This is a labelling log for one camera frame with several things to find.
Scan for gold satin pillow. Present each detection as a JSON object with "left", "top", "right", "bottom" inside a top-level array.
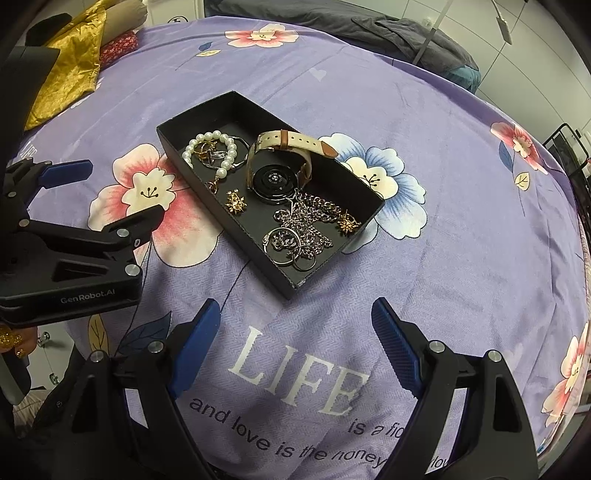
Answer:
[{"left": 23, "top": 0, "right": 110, "bottom": 133}]

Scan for purple floral blanket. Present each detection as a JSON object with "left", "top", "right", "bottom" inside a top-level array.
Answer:
[{"left": 0, "top": 14, "right": 591, "bottom": 480}]

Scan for red patterned cushion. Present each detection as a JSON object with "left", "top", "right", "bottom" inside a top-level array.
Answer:
[{"left": 99, "top": 34, "right": 140, "bottom": 71}]

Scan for gold ring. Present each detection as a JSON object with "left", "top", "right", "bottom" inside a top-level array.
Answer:
[{"left": 191, "top": 140, "right": 219, "bottom": 163}]

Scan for silver hoop rings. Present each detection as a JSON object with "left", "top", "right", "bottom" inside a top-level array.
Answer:
[{"left": 264, "top": 231, "right": 320, "bottom": 271}]

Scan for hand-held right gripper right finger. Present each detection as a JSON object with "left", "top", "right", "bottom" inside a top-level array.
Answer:
[{"left": 372, "top": 296, "right": 541, "bottom": 480}]

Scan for black jewelry box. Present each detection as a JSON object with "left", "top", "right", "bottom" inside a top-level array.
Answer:
[{"left": 156, "top": 90, "right": 386, "bottom": 302}]

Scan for silver chain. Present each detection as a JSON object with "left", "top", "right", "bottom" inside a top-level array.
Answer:
[{"left": 263, "top": 191, "right": 352, "bottom": 259}]

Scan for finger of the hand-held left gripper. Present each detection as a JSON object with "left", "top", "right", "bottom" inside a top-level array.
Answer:
[
  {"left": 4, "top": 159, "right": 94, "bottom": 200},
  {"left": 21, "top": 205, "right": 167, "bottom": 284}
]

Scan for grey massage bed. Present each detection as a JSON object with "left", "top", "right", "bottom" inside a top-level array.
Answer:
[{"left": 203, "top": 0, "right": 482, "bottom": 90}]

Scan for person's left hand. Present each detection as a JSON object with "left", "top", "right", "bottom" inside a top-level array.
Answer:
[{"left": 0, "top": 324, "right": 38, "bottom": 358}]

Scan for black wire trolley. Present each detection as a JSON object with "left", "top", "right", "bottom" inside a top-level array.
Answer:
[{"left": 542, "top": 122, "right": 591, "bottom": 186}]

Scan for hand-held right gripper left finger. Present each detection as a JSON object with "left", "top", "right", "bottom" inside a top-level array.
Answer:
[{"left": 37, "top": 298, "right": 222, "bottom": 480}]

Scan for watch with beige strap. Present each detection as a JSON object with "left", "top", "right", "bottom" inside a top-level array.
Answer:
[{"left": 245, "top": 129, "right": 341, "bottom": 205}]

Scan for pearl bracelet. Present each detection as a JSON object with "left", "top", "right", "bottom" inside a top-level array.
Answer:
[{"left": 182, "top": 131, "right": 239, "bottom": 193}]

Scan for grey crumpled blanket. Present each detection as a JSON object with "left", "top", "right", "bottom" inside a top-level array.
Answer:
[{"left": 350, "top": 17, "right": 479, "bottom": 80}]

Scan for beige bolster pillow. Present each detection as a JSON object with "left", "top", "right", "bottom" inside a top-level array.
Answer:
[{"left": 103, "top": 0, "right": 149, "bottom": 48}]

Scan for silver bangle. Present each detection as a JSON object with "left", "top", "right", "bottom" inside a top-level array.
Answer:
[{"left": 205, "top": 134, "right": 253, "bottom": 174}]

